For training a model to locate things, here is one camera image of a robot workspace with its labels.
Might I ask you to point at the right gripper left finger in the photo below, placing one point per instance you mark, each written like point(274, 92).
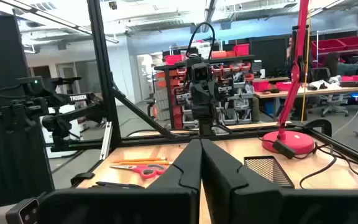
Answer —
point(166, 205)

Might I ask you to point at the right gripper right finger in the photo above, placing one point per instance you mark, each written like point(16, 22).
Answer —
point(244, 205)

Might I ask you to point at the orange pencil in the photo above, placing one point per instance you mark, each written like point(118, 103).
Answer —
point(141, 160)
point(148, 162)

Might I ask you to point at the black pen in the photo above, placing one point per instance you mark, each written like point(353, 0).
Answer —
point(120, 184)

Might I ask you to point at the black background robot arm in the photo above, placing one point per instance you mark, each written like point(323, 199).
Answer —
point(57, 99)

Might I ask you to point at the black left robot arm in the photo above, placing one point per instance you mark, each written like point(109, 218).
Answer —
point(206, 126)

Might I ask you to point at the black mesh desk organizer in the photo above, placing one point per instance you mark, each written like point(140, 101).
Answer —
point(269, 171)

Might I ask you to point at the grey office chair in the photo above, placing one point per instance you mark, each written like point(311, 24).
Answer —
point(329, 99)

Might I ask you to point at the parts shelf with red bins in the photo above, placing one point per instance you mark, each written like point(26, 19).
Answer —
point(228, 84)

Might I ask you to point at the red desk lamp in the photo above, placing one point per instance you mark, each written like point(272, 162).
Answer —
point(291, 141)

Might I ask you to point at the person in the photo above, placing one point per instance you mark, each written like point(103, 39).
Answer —
point(291, 49)
point(346, 67)

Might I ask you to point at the wooden background desk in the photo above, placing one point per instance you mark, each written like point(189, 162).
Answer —
point(322, 91)

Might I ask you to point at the rack with red bins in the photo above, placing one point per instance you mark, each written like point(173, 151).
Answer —
point(337, 45)

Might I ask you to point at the black curtain panel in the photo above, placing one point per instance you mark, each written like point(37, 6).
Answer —
point(8, 109)

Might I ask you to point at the black aluminium table frame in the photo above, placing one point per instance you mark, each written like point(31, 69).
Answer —
point(104, 77)

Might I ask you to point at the grey camera box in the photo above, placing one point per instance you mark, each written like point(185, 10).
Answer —
point(23, 213)

